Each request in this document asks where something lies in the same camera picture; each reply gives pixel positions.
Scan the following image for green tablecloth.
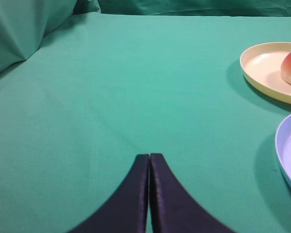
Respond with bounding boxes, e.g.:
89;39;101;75
0;13;291;233

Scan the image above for yellow plastic plate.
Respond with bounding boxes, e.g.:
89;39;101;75
240;42;291;104

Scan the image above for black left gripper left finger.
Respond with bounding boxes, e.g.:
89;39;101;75
70;154;149;233

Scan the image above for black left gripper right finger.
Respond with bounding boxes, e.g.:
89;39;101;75
149;153;233;233

